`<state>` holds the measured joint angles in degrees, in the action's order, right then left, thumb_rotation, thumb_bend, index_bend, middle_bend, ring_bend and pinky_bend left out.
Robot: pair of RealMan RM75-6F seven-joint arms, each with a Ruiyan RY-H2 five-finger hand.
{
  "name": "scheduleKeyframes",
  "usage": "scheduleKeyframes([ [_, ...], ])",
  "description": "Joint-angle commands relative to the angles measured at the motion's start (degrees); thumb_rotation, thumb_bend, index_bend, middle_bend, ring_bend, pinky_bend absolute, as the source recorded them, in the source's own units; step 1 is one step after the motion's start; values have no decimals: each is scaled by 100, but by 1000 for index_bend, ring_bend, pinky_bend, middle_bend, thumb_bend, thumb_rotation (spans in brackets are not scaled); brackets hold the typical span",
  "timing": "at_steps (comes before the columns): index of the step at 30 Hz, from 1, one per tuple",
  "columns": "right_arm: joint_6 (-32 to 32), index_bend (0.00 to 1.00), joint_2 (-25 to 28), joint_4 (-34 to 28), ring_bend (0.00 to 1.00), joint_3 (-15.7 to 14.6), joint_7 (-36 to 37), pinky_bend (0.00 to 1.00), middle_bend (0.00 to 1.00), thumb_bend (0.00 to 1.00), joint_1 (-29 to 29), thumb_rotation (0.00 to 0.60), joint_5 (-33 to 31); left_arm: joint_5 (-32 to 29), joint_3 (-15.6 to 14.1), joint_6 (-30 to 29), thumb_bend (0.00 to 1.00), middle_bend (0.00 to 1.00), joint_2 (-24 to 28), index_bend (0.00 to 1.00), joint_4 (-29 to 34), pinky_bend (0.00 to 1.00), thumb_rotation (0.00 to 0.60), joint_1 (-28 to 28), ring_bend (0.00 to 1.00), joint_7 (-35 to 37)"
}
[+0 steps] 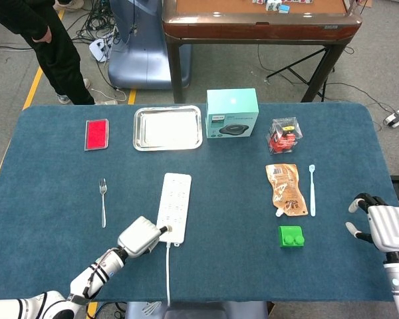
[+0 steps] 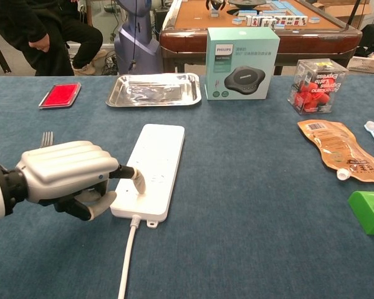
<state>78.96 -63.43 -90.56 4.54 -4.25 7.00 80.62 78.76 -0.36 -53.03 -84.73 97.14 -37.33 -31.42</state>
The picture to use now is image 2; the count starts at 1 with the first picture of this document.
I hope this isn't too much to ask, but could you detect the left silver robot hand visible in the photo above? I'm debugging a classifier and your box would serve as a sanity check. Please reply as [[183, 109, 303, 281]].
[[2, 140, 147, 222]]

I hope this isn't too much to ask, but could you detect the white power strip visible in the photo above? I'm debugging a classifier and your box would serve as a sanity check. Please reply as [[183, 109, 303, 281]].
[[110, 123, 186, 228]]

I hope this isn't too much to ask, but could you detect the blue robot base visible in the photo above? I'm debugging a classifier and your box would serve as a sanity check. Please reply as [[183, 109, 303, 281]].
[[113, 0, 164, 75]]

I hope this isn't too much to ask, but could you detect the silver metal fork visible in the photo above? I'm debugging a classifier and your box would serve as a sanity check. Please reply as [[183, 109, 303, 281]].
[[39, 131, 54, 148]]

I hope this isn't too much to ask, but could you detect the red stamp pad case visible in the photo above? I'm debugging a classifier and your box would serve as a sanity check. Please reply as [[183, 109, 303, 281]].
[[38, 82, 82, 110]]

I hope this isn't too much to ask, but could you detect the stainless steel tray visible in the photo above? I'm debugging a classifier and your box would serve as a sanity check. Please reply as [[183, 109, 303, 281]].
[[105, 72, 203, 108]]

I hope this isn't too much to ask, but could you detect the person in black clothes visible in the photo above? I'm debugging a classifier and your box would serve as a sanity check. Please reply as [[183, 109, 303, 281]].
[[0, 0, 108, 77]]

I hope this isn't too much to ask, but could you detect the blue tablecloth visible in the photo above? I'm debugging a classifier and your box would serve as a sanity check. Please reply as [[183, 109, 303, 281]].
[[0, 74, 374, 299]]

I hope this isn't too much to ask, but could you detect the brown mahjong table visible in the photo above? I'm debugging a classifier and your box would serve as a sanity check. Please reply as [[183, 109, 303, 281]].
[[158, 0, 363, 76]]

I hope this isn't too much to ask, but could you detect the teal Philips speaker box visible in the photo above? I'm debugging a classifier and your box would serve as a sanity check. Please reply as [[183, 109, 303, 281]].
[[204, 26, 281, 101]]

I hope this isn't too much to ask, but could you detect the clear box with red capsules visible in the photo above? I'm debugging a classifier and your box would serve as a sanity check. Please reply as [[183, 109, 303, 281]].
[[287, 58, 350, 116]]

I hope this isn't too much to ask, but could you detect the brown spouted drink pouch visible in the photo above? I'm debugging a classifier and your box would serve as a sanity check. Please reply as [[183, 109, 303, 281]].
[[297, 119, 374, 183]]

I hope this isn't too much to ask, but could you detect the green plastic block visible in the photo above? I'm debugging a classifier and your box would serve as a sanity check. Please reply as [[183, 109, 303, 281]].
[[347, 190, 374, 236]]

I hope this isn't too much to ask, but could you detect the white plastic basket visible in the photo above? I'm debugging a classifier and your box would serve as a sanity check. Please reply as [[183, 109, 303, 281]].
[[346, 55, 374, 75]]

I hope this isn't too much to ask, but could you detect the white cable with plug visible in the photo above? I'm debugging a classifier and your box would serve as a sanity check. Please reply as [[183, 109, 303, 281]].
[[117, 216, 141, 299]]

